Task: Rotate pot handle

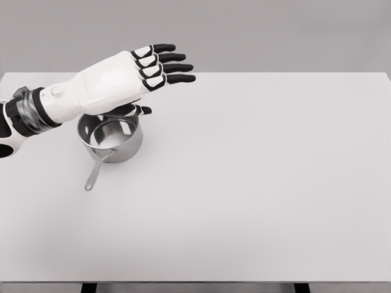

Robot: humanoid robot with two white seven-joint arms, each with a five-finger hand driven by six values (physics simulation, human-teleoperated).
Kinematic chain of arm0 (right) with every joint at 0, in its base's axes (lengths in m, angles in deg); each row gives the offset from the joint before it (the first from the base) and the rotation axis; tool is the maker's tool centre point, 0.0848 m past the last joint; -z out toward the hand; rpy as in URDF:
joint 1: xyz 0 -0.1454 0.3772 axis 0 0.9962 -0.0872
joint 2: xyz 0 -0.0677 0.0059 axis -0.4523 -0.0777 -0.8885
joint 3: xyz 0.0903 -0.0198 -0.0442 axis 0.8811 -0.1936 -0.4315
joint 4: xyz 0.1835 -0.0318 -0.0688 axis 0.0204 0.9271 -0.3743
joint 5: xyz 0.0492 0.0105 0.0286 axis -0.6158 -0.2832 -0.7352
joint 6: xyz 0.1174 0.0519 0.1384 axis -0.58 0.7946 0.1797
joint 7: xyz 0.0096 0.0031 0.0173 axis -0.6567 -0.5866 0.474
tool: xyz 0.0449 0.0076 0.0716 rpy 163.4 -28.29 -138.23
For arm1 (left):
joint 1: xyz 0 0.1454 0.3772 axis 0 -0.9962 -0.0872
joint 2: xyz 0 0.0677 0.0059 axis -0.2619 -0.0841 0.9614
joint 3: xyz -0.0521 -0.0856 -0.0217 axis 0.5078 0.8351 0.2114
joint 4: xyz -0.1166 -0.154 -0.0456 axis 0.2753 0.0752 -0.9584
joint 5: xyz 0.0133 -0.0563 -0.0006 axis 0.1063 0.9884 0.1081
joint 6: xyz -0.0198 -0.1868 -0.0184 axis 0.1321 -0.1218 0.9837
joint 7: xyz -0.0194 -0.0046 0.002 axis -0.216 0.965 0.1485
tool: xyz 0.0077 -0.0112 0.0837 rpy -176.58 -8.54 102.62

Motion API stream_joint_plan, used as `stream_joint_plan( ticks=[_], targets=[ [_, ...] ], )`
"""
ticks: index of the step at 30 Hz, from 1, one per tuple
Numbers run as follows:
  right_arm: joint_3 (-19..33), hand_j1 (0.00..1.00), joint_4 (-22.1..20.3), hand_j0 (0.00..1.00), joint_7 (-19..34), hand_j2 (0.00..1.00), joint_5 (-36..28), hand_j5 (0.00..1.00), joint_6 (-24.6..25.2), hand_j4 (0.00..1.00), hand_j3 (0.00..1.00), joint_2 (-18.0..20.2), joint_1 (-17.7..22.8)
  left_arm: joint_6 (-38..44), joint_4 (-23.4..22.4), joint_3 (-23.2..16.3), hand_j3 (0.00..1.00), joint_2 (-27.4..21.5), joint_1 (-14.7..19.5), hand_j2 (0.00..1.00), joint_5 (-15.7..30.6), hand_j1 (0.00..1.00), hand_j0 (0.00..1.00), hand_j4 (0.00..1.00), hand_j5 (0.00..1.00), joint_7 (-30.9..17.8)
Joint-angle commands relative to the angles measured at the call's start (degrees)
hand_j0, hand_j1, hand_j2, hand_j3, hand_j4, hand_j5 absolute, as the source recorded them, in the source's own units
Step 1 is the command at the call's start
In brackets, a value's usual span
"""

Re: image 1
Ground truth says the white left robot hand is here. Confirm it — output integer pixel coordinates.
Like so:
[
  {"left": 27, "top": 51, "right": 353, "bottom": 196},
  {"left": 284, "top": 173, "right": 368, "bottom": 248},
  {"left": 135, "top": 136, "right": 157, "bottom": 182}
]
[{"left": 75, "top": 43, "right": 196, "bottom": 118}]

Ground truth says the steel pot with long handle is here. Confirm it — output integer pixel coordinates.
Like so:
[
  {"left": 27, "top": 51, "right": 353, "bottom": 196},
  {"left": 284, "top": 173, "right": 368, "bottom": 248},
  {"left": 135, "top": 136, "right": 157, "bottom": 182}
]
[{"left": 77, "top": 110, "right": 144, "bottom": 192}]

